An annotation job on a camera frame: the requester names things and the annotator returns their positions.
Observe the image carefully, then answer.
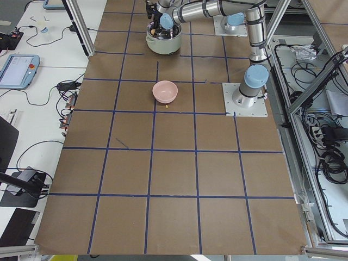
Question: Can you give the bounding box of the pink bowl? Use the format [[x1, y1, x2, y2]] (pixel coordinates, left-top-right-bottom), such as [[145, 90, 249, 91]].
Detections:
[[152, 80, 178, 104]]

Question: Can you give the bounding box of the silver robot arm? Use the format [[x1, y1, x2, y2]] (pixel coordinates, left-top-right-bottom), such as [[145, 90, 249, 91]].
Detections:
[[145, 1, 269, 108], [220, 13, 245, 31]]

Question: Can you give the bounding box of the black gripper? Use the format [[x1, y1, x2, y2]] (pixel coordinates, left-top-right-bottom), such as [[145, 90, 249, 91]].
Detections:
[[145, 0, 162, 19]]

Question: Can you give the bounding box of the aluminium frame post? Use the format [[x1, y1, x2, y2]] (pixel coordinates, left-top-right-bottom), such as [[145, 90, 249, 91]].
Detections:
[[62, 0, 95, 57]]

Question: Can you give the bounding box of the pale green cooking pot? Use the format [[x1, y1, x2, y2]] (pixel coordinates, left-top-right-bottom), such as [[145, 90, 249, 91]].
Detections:
[[145, 22, 182, 55]]

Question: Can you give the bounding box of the paper cup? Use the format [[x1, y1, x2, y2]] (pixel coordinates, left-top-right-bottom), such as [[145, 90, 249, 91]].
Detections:
[[37, 21, 48, 33]]

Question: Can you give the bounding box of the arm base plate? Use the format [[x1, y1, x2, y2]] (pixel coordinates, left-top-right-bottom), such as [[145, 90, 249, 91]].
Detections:
[[222, 83, 268, 117], [213, 13, 248, 37]]

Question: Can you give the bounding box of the blue teach pendant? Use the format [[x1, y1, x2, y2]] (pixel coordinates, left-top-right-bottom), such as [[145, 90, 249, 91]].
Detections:
[[42, 0, 65, 11], [1, 54, 40, 90]]

